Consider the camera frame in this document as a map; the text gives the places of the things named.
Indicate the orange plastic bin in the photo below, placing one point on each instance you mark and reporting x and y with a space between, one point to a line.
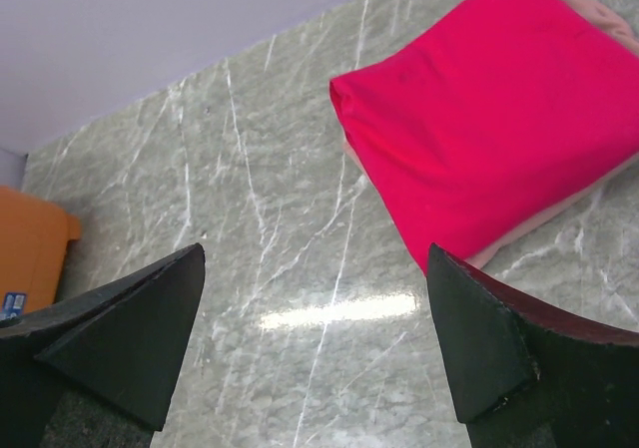
34 239

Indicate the folded hot pink t-shirt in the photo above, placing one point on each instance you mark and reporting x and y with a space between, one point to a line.
479 119

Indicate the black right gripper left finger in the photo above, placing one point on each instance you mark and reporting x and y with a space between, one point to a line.
100 369

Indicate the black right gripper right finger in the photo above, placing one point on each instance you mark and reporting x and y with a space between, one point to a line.
525 373

